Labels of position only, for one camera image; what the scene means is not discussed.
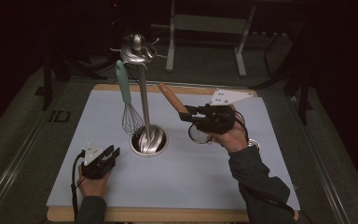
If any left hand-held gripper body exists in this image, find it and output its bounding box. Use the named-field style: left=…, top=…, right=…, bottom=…
left=80, top=143, right=115, bottom=180

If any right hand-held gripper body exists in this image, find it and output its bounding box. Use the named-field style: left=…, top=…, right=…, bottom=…
left=195, top=88, right=255, bottom=135

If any wooden handled mesh strainer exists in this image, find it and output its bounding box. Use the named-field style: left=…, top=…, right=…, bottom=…
left=157, top=82, right=214, bottom=145

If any steel utensil rack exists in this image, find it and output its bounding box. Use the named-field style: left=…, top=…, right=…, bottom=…
left=110, top=33, right=170, bottom=158

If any green handled wire whisk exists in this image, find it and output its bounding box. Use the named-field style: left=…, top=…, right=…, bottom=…
left=115, top=60, right=145, bottom=136

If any person's left hand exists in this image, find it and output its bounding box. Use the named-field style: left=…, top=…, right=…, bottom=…
left=76, top=165, right=113, bottom=199

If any person's right hand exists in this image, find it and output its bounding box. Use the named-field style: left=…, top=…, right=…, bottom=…
left=212, top=104, right=250, bottom=154

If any white table sheet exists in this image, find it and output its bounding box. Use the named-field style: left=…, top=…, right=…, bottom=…
left=46, top=89, right=301, bottom=211

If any black stand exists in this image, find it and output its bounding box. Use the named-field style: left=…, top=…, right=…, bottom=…
left=34, top=50, right=108, bottom=112
left=250, top=32, right=314, bottom=126

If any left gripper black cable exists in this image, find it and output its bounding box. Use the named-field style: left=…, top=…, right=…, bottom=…
left=70, top=150, right=87, bottom=219

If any metal floor rail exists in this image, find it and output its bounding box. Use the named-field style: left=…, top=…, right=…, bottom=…
left=0, top=108, right=51, bottom=224
left=288, top=95, right=352, bottom=224

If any grey metal frame stand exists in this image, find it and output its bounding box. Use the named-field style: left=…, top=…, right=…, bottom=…
left=151, top=0, right=257, bottom=77

